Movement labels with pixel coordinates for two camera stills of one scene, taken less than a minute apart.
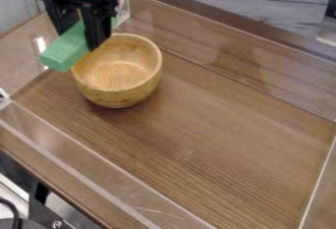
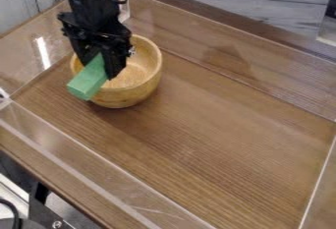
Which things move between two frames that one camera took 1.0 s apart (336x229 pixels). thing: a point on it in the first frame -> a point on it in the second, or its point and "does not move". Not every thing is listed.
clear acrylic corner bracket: [124, 8] does not move
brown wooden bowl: [120, 73] does not move
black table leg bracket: [41, 217] does not move
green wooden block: [69, 45] -> [89, 79]
